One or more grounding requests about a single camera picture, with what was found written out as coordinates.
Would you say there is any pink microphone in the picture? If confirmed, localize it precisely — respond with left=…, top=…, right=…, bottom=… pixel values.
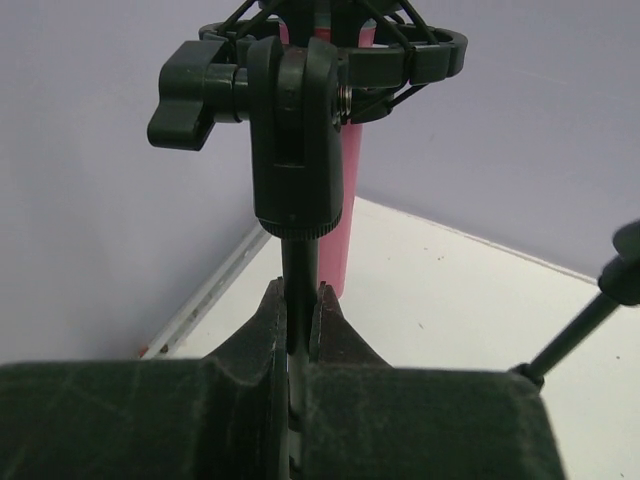
left=277, top=22, right=379, bottom=297

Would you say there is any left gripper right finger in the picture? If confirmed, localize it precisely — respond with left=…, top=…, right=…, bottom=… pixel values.
left=301, top=285, right=566, bottom=479

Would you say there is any aluminium frame left rail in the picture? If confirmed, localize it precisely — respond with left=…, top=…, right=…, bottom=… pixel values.
left=138, top=223, right=269, bottom=360

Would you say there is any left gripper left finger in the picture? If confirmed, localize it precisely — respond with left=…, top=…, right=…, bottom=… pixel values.
left=1, top=280, right=289, bottom=479

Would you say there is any black tripod shock-mount stand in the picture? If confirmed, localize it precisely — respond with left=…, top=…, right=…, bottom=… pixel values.
left=146, top=0, right=471, bottom=381

